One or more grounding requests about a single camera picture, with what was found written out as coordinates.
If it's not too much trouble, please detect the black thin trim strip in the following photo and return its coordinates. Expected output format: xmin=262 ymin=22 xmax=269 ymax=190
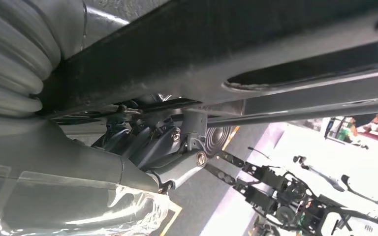
xmin=292 ymin=155 xmax=346 ymax=193
xmin=340 ymin=175 xmax=378 ymax=212

